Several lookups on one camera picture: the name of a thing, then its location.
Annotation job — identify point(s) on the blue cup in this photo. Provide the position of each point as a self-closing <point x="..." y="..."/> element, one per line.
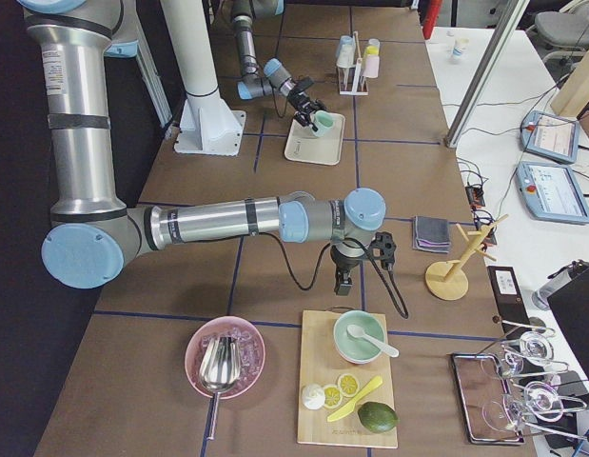
<point x="344" y="40"/>

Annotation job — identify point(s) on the teach pendant tablet near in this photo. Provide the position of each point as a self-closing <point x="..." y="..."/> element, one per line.
<point x="551" y="193"/>

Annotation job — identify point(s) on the beige rabbit tray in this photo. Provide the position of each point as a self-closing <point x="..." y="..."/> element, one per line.
<point x="302" y="145"/>

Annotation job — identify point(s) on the teach pendant tablet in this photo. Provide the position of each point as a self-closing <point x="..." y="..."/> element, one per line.
<point x="550" y="136"/>
<point x="551" y="193"/>

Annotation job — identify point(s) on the folded grey cloth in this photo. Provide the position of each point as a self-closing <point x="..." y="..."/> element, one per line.
<point x="431" y="234"/>

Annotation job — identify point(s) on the green cup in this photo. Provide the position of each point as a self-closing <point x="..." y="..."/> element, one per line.
<point x="323" y="122"/>

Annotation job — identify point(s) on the wooden cutting board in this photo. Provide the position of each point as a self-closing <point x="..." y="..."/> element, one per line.
<point x="328" y="381"/>

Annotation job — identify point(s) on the paper cup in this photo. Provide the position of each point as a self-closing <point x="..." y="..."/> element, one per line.
<point x="459" y="48"/>

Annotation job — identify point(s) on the black box with label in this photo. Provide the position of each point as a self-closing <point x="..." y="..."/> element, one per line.
<point x="507" y="294"/>

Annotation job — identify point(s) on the wooden mug tree stand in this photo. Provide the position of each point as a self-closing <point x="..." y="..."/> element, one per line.
<point x="446" y="280"/>

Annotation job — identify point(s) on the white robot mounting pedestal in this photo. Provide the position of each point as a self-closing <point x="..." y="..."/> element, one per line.
<point x="207" y="125"/>

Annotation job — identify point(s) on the metal tray with glasses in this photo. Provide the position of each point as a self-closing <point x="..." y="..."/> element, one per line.
<point x="479" y="387"/>

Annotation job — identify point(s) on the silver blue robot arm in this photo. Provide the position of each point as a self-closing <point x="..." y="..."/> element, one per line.
<point x="97" y="227"/>
<point x="276" y="77"/>

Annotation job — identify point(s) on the yellow plastic knife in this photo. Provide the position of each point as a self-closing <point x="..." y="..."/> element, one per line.
<point x="349" y="407"/>

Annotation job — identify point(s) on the metal scoop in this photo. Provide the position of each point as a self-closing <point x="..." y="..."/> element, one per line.
<point x="219" y="372"/>

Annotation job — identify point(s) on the lemon slice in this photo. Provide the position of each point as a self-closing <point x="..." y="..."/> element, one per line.
<point x="348" y="384"/>

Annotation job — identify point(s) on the aluminium frame post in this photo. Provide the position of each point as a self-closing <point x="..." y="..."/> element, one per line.
<point x="501" y="35"/>

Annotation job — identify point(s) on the teach pendant tablet far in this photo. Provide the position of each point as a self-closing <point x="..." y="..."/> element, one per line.
<point x="550" y="136"/>

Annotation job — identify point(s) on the white wire cup rack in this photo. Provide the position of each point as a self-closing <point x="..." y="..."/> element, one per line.
<point x="350" y="81"/>

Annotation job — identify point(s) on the white plastic spoon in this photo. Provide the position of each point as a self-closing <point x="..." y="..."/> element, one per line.
<point x="358" y="332"/>

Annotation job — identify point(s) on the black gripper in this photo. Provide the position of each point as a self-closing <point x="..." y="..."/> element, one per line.
<point x="343" y="261"/>
<point x="299" y="101"/>

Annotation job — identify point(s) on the cream cup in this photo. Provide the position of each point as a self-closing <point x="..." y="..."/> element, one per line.
<point x="345" y="59"/>

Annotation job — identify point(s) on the garlic bulb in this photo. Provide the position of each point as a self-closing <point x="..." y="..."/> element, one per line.
<point x="313" y="396"/>

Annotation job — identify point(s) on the pink cup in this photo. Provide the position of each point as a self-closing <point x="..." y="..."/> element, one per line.
<point x="371" y="66"/>

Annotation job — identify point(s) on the green lime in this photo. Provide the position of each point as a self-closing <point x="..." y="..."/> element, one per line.
<point x="377" y="417"/>

